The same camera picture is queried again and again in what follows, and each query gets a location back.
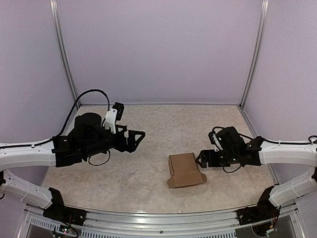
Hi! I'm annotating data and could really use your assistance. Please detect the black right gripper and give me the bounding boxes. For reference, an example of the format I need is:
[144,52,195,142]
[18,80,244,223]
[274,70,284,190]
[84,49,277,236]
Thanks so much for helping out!
[196,149,239,168]

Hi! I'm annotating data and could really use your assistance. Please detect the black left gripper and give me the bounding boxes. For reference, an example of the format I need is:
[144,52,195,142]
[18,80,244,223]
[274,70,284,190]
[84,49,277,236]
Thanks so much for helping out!
[83,124,145,158]

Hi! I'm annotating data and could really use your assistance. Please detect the brown cardboard box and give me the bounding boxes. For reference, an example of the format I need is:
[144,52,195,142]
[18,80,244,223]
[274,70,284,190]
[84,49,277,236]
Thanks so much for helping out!
[167,153,207,188]

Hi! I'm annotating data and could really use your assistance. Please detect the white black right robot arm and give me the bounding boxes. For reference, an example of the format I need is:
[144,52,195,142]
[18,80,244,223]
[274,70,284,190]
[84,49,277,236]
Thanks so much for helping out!
[196,126,317,220]

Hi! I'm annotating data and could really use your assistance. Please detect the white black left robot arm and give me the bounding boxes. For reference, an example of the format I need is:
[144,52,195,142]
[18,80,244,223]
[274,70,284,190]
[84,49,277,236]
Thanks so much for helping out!
[0,113,145,221]

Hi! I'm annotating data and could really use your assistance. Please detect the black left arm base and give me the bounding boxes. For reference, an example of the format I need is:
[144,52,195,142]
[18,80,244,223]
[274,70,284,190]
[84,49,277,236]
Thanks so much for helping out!
[43,187,87,226]

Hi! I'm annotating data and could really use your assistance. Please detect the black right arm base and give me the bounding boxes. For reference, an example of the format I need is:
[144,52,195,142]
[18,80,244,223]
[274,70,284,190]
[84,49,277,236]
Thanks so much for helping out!
[237,186,280,225]

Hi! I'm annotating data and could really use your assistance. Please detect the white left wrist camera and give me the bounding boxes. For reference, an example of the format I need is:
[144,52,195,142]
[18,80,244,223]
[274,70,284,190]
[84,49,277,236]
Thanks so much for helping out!
[103,102,124,134]

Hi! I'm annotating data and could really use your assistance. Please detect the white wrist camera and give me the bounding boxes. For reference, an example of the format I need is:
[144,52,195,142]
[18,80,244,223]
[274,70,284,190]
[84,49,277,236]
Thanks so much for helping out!
[208,130,219,150]
[103,102,124,134]

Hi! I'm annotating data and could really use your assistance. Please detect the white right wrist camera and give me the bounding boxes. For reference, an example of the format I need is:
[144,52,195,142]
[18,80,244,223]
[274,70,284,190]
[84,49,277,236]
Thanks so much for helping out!
[208,130,219,150]

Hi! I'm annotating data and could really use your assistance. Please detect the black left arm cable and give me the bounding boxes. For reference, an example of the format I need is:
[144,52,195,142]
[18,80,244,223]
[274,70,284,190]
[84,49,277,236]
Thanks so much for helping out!
[0,89,111,167]

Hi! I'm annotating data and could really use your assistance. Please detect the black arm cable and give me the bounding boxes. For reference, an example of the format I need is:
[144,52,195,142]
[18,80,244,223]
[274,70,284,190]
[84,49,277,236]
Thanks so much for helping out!
[211,126,317,174]
[0,89,111,167]

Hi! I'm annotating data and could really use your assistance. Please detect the front aluminium frame rail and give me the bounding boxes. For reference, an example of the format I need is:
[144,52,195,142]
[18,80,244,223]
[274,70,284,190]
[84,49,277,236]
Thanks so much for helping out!
[17,202,307,238]

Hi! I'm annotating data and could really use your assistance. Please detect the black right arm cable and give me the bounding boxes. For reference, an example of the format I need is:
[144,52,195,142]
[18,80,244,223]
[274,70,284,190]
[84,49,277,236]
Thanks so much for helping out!
[211,126,317,174]

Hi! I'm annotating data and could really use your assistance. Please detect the left aluminium frame post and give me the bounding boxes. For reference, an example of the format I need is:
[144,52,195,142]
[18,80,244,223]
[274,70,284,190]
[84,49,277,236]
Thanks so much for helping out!
[50,0,78,102]

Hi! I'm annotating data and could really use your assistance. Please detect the aluminium frame post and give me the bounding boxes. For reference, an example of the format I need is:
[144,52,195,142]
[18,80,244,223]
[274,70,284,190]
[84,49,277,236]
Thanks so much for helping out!
[239,0,269,110]
[50,0,78,102]

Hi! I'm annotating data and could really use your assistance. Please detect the right aluminium frame post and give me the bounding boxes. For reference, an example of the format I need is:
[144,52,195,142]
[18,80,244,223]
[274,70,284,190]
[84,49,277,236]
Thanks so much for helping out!
[239,0,269,110]

